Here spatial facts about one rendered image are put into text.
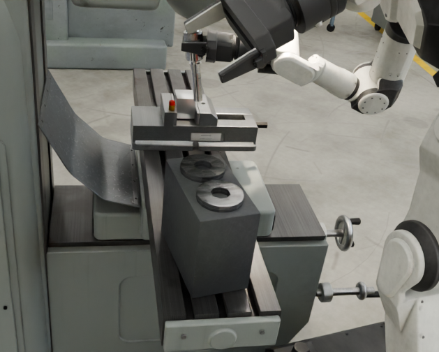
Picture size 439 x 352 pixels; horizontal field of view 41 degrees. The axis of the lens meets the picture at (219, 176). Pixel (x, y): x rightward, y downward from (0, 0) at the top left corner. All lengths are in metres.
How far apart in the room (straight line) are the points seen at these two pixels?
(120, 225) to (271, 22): 0.89
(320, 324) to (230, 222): 1.48
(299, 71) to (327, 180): 1.99
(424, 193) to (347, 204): 2.06
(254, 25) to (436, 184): 0.53
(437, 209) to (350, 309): 1.47
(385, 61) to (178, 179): 0.64
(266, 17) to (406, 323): 0.76
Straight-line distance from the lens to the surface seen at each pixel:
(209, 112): 1.59
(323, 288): 1.84
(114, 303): 1.73
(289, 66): 1.45
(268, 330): 1.17
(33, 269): 1.59
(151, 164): 1.54
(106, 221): 1.55
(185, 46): 1.45
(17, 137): 1.38
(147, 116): 1.63
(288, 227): 1.72
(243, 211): 1.07
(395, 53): 1.49
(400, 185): 3.55
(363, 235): 3.04
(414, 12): 1.11
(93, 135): 1.72
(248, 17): 0.82
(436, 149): 1.12
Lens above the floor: 1.73
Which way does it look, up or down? 32 degrees down
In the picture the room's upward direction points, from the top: 7 degrees clockwise
